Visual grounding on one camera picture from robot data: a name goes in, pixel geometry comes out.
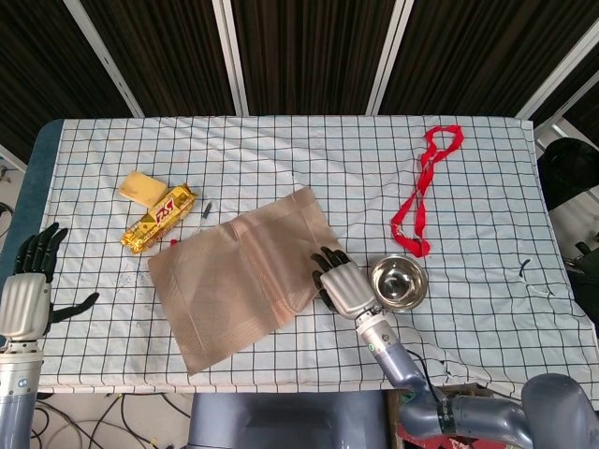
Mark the clear pen with black cap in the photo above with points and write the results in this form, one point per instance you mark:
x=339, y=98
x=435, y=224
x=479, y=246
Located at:
x=206, y=212

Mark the white metal frame post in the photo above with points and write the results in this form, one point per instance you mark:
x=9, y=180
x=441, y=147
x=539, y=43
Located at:
x=389, y=56
x=105, y=56
x=557, y=75
x=231, y=56

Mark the black bag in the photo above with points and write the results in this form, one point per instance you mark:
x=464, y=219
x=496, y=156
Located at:
x=568, y=173

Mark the white black-checked tablecloth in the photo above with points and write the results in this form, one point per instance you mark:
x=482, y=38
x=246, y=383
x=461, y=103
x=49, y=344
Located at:
x=290, y=149

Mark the grey-blue robot torso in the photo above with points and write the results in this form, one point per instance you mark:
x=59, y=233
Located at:
x=281, y=421

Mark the metal bowl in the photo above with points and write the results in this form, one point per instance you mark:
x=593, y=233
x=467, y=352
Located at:
x=400, y=283

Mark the yellow sponge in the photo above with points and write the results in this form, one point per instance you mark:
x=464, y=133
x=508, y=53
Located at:
x=140, y=187

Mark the red box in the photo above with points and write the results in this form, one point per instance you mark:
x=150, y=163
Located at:
x=463, y=444

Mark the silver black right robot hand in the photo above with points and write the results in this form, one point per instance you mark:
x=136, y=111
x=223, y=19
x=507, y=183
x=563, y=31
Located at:
x=346, y=287

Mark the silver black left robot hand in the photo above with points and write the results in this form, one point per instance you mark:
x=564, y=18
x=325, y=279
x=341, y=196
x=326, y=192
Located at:
x=23, y=304

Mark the gold biscuit packet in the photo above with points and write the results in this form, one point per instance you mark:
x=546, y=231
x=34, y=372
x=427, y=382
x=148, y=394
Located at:
x=159, y=220

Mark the brown woven placemat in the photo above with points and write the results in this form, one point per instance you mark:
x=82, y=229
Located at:
x=224, y=280

